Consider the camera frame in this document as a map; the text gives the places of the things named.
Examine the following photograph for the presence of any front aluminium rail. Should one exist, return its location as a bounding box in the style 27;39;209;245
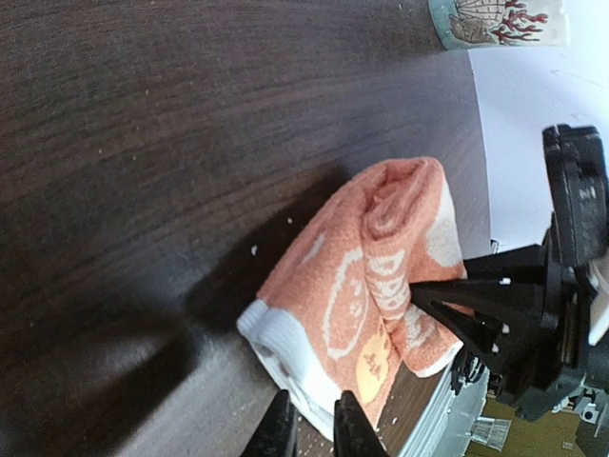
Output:
398;368;489;457

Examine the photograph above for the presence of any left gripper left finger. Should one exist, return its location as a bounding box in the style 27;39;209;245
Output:
243;389;298;457

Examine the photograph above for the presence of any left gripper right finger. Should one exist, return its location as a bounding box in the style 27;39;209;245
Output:
333;390;388;457

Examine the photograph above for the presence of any beige bunny print towel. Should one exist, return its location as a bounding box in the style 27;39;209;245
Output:
237;157;466;438

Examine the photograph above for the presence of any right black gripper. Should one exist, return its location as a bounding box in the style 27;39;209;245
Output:
410;125;608;422

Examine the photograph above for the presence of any beige patterned mug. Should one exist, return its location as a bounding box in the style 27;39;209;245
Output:
428;0;570;50

